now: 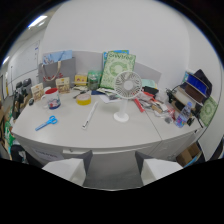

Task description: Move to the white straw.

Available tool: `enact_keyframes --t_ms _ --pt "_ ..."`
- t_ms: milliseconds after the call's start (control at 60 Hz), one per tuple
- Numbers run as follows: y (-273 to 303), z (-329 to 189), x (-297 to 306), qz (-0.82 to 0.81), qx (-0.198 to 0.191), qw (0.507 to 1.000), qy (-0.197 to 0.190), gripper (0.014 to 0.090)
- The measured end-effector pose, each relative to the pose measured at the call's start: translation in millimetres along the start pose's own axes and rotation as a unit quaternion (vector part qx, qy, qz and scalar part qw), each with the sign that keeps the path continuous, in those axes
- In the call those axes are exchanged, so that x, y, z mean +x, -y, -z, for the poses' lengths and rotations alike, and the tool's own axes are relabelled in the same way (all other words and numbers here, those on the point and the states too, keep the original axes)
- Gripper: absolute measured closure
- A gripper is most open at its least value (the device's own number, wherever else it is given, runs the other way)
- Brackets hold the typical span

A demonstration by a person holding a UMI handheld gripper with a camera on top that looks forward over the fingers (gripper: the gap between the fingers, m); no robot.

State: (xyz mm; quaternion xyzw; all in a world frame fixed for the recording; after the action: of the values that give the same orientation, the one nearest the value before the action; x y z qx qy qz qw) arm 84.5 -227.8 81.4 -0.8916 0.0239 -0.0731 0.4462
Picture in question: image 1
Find white straw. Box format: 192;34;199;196
81;101;99;130

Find cardboard box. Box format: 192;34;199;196
175;141;202;168

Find blue scissors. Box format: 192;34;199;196
34;115;59;132

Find plastic water bottle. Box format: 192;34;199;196
174;101;193;129

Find red pen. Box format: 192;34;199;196
133;97;146;114

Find yellow tape roll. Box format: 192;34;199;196
75;92;93;106

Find white mug with red rim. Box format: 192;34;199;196
42;87;62;111

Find green patterned cushion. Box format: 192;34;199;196
198;96;219;128

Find white desk fan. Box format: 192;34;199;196
113;70;143;123

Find wooden card with print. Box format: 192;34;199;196
30;82;45;103
55;76;72;95

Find yellow small box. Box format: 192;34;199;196
74;74;88;87

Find black office chair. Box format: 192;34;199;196
14;77;33;98

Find grey tote bag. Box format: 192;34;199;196
38;56;77;89

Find green printed bag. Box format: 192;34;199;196
99;51;137;90

